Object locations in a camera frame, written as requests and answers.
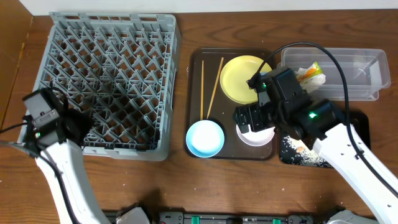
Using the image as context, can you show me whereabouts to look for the white bowl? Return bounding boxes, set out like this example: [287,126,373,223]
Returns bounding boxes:
[236,125,275,147]

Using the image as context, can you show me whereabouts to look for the rice food scraps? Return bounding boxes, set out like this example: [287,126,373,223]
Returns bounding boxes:
[279,135,330,167]

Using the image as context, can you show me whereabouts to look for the white tissue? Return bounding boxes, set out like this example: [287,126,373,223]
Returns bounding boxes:
[295,68,326,93]

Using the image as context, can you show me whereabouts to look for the green orange snack wrapper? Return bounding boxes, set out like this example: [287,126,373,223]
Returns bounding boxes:
[295,62,323,83]

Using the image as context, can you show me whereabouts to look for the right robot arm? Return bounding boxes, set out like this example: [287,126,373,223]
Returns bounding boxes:
[233,67,397,223]

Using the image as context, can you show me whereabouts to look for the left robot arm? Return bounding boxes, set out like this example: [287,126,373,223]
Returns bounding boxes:
[22,87,109,223]

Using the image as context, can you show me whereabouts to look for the black waste tray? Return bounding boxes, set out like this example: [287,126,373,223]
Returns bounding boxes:
[279,110,371,168]

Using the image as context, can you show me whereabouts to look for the clear plastic waste bin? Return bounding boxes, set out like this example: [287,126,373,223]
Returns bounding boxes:
[277,47,391,101]

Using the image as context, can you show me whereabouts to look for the yellow round plate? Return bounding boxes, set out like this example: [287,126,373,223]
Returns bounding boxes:
[220,55,263,105]

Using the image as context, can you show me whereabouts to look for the dark brown serving tray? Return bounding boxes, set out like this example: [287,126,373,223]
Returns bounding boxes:
[185,47,277,161]

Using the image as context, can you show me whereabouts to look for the light blue bowl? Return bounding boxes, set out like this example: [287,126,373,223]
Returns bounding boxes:
[185,120,225,158]

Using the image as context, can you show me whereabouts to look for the grey plastic dish rack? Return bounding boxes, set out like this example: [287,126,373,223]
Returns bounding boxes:
[34,12,181,161]

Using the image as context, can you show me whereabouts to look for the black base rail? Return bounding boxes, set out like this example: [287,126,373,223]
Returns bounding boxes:
[102,203,380,224]

